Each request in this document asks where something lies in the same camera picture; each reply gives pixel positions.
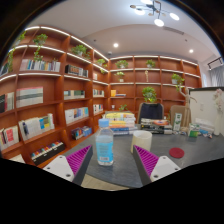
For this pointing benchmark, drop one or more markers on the white desk partition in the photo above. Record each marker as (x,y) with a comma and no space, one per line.
(206,100)

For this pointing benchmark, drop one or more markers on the blue-spined book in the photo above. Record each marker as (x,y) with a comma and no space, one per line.
(124,128)

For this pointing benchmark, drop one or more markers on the dark office chair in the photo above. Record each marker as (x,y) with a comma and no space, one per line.
(150,111)

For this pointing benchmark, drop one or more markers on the cream white cup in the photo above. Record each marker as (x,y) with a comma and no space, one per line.
(141,140)

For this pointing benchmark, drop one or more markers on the grey-spined thick book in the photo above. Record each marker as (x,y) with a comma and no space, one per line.
(126,133)

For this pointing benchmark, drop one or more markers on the multi-bulb ceiling lamp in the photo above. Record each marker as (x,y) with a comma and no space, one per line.
(159,22)

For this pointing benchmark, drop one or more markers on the pink white flower bouquet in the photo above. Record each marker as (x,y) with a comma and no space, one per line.
(218,100)

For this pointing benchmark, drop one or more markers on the black book orange print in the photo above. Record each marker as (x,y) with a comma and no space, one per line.
(156,122)

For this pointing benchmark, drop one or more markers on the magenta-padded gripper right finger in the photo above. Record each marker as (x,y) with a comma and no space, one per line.
(165,166)

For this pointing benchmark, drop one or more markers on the green white box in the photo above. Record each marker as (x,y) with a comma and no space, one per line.
(193,130)

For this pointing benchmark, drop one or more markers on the grey curtain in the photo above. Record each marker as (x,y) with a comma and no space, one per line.
(216,76)

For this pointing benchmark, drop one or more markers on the wooden shelf unit with books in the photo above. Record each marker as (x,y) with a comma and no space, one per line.
(50,90)

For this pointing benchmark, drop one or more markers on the clear blue-capped water bottle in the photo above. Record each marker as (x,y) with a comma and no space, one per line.
(104,146)

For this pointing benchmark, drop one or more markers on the flat round red coaster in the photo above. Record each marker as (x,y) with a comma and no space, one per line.
(176,153)

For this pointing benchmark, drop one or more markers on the white vase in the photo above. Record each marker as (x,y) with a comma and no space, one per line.
(218,125)

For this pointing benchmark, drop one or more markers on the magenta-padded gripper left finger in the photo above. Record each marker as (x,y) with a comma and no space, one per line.
(58,166)

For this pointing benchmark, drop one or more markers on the ceiling air vent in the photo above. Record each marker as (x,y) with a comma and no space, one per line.
(173,30)

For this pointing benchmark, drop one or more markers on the white green carton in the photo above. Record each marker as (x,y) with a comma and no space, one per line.
(177,121)

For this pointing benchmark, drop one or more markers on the tan chair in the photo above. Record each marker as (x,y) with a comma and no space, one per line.
(176,111)

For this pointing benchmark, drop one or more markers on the black ceiling track light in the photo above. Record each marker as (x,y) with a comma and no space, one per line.
(215,62)

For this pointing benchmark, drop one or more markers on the round recessed ceiling light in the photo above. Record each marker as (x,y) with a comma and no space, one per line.
(191,51)
(115,45)

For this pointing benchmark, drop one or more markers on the white wall socket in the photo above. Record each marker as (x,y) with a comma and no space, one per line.
(201,107)

